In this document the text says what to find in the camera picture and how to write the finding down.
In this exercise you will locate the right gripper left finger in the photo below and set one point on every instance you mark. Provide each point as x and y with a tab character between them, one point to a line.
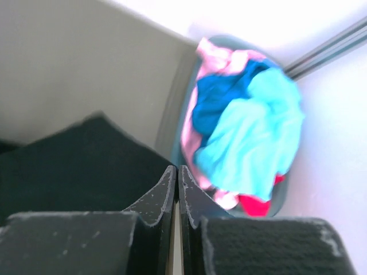
132	241

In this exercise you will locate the light cyan t shirt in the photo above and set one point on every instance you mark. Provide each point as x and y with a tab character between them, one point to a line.
256	138

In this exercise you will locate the pink t shirt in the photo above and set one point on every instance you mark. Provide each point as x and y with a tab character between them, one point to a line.
214	59

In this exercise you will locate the red t shirt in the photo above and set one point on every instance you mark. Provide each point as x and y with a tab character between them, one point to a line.
254	207

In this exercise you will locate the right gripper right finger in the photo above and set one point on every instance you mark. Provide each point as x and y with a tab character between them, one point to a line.
215	242

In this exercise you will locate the dark blue t shirt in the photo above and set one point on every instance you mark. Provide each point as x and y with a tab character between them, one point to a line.
216	91

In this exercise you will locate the right aluminium corner post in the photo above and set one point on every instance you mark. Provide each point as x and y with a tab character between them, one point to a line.
343	43

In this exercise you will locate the black t shirt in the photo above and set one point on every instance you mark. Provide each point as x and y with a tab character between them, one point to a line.
90	166

